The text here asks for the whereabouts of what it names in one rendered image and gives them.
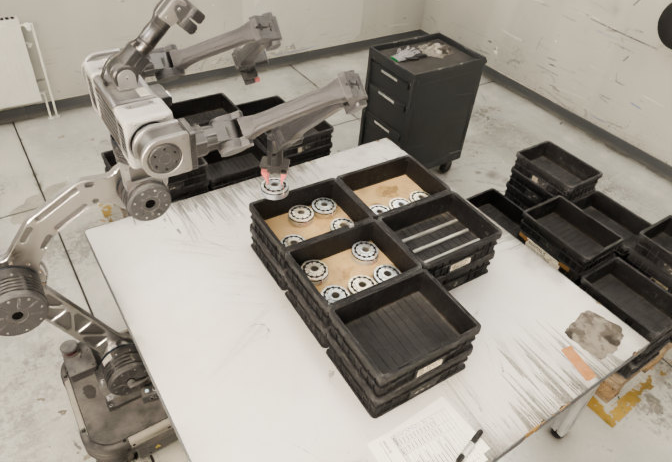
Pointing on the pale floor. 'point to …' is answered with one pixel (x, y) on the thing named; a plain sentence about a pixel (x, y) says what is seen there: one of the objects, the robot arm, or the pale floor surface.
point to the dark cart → (421, 99)
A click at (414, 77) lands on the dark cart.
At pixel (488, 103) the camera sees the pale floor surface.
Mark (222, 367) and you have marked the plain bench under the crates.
